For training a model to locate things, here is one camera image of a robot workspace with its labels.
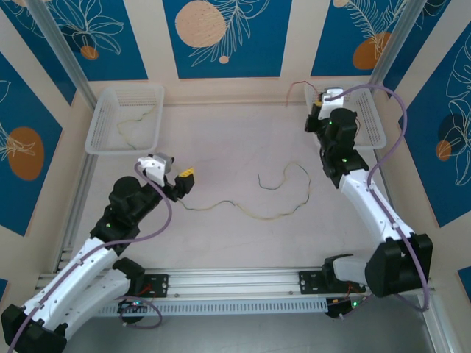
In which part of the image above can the red cable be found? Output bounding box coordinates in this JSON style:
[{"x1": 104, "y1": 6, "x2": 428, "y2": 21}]
[{"x1": 286, "y1": 80, "x2": 319, "y2": 108}]

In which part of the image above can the yellow-green cable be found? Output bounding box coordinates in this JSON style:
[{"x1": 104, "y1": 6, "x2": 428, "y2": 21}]
[
  {"x1": 183, "y1": 162, "x2": 313, "y2": 222},
  {"x1": 116, "y1": 104, "x2": 157, "y2": 151}
]

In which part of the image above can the white plastic mesh basket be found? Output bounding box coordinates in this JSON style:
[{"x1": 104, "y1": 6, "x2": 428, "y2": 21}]
[
  {"x1": 84, "y1": 84, "x2": 166, "y2": 157},
  {"x1": 303, "y1": 81, "x2": 387, "y2": 150}
]

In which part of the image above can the black mounting plate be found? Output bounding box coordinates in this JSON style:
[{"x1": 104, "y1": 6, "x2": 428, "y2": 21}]
[
  {"x1": 298, "y1": 270, "x2": 328, "y2": 295},
  {"x1": 138, "y1": 274, "x2": 170, "y2": 299}
]

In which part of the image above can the black controller board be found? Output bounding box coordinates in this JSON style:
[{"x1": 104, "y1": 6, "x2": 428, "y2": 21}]
[
  {"x1": 325, "y1": 297, "x2": 365, "y2": 320},
  {"x1": 117, "y1": 299, "x2": 148, "y2": 325}
]

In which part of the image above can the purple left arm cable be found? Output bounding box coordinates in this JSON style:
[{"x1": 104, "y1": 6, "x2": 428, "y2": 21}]
[{"x1": 6, "y1": 161, "x2": 174, "y2": 353}]

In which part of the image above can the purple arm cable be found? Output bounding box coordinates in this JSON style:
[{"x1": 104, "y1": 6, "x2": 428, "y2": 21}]
[
  {"x1": 6, "y1": 161, "x2": 174, "y2": 353},
  {"x1": 323, "y1": 83, "x2": 431, "y2": 313}
]

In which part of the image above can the aluminium side rail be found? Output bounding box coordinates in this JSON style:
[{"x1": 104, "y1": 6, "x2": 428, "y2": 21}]
[
  {"x1": 373, "y1": 149, "x2": 406, "y2": 236},
  {"x1": 54, "y1": 152, "x2": 97, "y2": 275}
]

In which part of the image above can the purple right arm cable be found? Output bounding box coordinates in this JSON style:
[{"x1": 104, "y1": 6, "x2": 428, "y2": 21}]
[{"x1": 323, "y1": 83, "x2": 431, "y2": 313}]

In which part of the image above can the aluminium frame post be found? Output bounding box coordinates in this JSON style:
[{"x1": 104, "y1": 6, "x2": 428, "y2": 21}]
[
  {"x1": 26, "y1": 0, "x2": 93, "y2": 111},
  {"x1": 367, "y1": 0, "x2": 428, "y2": 93}
]

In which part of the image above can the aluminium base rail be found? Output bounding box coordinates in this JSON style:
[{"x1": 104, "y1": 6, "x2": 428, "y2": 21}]
[{"x1": 36, "y1": 267, "x2": 369, "y2": 299}]

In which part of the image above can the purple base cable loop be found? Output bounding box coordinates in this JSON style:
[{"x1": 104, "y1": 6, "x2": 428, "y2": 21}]
[
  {"x1": 338, "y1": 293, "x2": 372, "y2": 321},
  {"x1": 119, "y1": 296, "x2": 163, "y2": 328}
]

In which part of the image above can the white slotted cable duct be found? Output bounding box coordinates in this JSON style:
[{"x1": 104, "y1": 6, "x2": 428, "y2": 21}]
[{"x1": 95, "y1": 298, "x2": 328, "y2": 317}]

